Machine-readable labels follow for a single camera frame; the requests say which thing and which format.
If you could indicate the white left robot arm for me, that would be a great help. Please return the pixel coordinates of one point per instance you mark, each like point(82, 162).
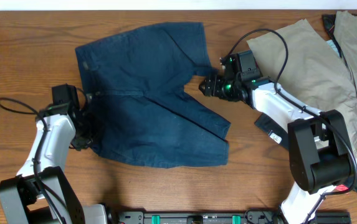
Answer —
point(40, 191)

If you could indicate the black garment with white tag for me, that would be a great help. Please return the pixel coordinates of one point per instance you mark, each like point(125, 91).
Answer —
point(273, 130)

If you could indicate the navy blue denim shorts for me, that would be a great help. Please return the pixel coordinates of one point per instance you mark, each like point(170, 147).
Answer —
point(136, 80)

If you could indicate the beige khaki shorts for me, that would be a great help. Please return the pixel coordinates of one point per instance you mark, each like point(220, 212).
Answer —
point(309, 69)

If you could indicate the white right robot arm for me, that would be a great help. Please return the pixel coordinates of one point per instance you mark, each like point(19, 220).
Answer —
point(319, 148)

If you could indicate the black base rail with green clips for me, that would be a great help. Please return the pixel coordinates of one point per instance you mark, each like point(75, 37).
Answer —
point(254, 216)

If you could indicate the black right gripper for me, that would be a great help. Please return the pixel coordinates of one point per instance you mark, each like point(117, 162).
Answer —
point(214, 87)

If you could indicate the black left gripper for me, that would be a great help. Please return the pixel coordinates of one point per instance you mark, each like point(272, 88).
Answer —
point(79, 141)

